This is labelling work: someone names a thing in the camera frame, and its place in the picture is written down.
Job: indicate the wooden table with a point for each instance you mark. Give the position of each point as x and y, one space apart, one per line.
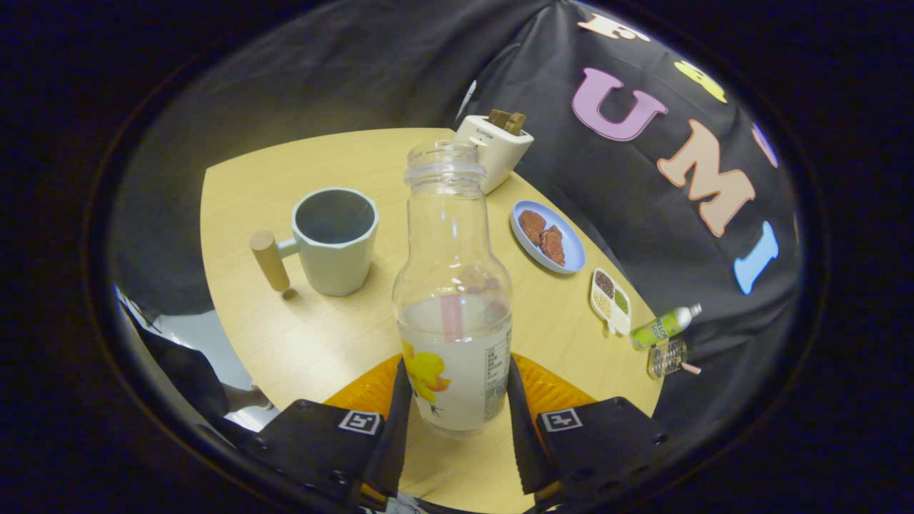
328 335

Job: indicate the small clear glass container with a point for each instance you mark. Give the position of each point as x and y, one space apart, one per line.
665 358

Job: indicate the brown toast slices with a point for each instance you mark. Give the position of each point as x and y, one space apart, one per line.
507 121

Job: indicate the white toaster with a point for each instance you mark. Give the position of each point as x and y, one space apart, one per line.
493 153

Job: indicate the black backdrop cloth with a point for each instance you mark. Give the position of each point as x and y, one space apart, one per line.
643 200

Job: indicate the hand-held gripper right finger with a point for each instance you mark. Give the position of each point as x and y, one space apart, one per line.
527 446

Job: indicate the small green bottle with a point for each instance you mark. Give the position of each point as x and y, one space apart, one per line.
660 328

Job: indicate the white divided spice dish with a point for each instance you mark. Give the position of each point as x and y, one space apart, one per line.
611 303

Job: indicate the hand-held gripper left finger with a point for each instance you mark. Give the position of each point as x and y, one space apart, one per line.
391 446

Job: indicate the blue plate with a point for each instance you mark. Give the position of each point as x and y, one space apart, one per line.
568 257

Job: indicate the clear glass juice bottle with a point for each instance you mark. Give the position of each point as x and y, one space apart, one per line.
451 357

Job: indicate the brown food piece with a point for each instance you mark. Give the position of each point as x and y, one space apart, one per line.
553 245
532 225

